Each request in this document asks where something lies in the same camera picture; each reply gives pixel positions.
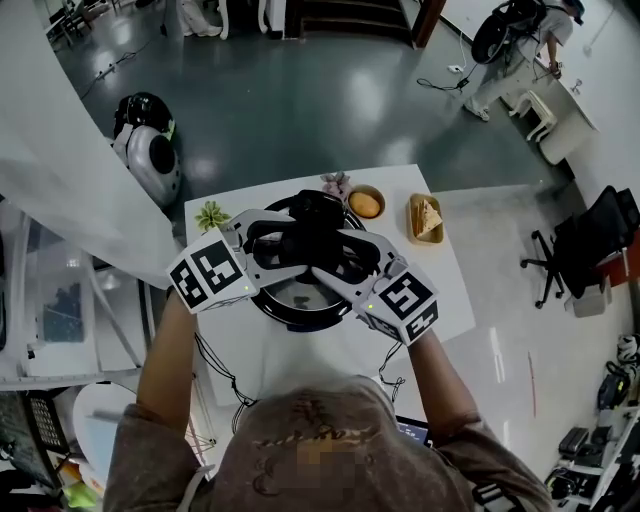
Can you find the black pressure cooker pot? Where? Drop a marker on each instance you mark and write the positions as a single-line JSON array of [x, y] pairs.
[[312, 327]]

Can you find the pale blue pad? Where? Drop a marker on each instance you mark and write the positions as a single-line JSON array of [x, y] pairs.
[[110, 440]]

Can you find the black chrome pressure cooker lid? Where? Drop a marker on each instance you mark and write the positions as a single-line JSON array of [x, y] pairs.
[[280, 295]]

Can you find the white curved desk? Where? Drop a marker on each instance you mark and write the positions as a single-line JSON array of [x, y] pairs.
[[562, 145]]

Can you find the rectangular wooden tray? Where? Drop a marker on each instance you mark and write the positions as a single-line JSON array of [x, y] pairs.
[[414, 239]]

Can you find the round white side table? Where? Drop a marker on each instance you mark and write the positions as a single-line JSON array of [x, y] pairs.
[[100, 400]]

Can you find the wedge cake slice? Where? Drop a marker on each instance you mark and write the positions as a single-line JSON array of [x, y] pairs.
[[429, 217]]

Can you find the yellow green plush toy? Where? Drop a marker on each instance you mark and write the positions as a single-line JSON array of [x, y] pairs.
[[80, 495]]

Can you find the pink succulent plant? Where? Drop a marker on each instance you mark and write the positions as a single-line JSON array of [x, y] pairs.
[[335, 182]]

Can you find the orange round fruit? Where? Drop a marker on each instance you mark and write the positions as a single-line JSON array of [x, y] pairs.
[[365, 205]]

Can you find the dark display device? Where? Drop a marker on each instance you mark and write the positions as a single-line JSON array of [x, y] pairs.
[[412, 430]]

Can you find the wooden stair handrail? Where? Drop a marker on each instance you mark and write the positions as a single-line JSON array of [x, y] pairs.
[[429, 20]]

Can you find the black office chair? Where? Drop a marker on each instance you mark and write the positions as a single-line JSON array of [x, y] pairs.
[[595, 240]]

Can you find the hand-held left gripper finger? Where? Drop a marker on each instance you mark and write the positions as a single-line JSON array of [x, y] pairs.
[[272, 275], [250, 217]]

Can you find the person's left forearm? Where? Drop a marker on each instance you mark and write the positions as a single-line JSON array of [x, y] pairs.
[[167, 360]]

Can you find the white square table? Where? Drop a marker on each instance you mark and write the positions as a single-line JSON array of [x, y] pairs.
[[440, 290]]

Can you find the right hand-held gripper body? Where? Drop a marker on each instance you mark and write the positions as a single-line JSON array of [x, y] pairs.
[[400, 310]]

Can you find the black yellow equipment bag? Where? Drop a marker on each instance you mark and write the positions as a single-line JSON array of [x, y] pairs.
[[614, 392]]

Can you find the white console table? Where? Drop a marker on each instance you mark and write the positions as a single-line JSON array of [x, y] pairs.
[[272, 20]]

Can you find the black mesh basket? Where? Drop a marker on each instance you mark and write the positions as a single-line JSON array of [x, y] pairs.
[[42, 430]]

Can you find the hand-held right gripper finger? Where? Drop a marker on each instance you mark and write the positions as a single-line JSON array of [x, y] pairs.
[[385, 252], [345, 291]]

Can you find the person's brown shirt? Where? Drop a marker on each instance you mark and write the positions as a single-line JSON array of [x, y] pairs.
[[320, 425]]

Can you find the round wooden bowl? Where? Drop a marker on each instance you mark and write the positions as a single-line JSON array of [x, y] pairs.
[[380, 192]]

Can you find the white metal shelf rack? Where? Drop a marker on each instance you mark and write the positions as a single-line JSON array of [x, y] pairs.
[[100, 300]]

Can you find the green succulent plant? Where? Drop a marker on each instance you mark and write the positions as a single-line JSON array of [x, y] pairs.
[[212, 216]]

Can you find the clear storage box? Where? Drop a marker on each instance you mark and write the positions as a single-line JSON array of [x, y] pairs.
[[62, 310]]

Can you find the white power strip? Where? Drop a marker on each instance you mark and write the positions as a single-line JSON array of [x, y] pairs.
[[106, 71], [455, 68]]

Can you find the white black headset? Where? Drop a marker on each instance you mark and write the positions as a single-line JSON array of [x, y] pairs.
[[629, 350]]

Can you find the dark shell backpack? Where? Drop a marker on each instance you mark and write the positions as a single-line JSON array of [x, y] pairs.
[[487, 35]]

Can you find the person's right forearm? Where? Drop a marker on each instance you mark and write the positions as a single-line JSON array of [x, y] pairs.
[[440, 385]]

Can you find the white ornate stool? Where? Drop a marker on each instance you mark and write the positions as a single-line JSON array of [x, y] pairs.
[[540, 107]]

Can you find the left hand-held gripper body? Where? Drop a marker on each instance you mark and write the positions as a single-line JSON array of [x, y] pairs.
[[210, 275]]

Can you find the grey storage box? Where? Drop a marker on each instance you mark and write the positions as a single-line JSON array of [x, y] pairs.
[[587, 302]]

